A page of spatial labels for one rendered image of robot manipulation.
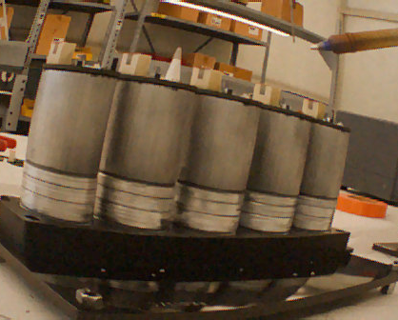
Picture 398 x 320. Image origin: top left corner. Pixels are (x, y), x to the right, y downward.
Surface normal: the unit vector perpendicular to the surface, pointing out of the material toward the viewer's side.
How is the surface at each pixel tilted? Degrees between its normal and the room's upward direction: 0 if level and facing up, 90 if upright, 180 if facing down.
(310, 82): 90
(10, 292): 0
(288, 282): 0
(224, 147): 90
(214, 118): 90
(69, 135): 90
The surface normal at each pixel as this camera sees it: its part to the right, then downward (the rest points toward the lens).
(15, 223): -0.73, -0.10
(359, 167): -0.89, -0.14
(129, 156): -0.09, 0.05
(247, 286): 0.19, -0.98
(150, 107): 0.17, 0.11
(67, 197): 0.41, 0.15
